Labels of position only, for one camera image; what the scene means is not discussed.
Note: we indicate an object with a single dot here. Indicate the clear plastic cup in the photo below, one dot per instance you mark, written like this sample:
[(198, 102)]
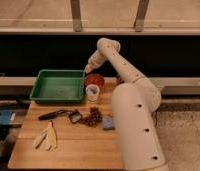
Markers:
[(92, 92)]

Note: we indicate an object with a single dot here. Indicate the left metal frame post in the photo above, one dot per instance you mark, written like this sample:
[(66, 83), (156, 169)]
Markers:
[(76, 15)]

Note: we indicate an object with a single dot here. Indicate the blue object at left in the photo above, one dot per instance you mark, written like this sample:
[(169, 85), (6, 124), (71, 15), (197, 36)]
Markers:
[(6, 117)]

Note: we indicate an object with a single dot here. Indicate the red bowl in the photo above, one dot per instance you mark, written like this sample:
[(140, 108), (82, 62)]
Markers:
[(96, 79)]

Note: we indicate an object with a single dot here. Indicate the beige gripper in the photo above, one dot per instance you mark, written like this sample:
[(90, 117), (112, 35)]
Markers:
[(88, 68)]

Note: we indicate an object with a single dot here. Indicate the metal frame post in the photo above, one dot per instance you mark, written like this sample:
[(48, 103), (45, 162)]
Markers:
[(76, 15), (140, 15)]

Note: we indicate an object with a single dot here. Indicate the blue sponge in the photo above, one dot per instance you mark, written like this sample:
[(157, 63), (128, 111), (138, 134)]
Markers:
[(108, 123)]

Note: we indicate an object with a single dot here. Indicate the right metal frame post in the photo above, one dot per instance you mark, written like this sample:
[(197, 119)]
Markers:
[(140, 15)]

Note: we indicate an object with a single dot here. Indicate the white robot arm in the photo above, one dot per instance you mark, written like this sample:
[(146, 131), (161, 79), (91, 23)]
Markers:
[(132, 105)]

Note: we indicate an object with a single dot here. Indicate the black handled spatula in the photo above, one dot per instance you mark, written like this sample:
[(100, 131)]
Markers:
[(73, 115)]

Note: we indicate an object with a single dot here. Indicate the green plastic tray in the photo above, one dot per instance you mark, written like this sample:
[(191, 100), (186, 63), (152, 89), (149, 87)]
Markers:
[(58, 86)]

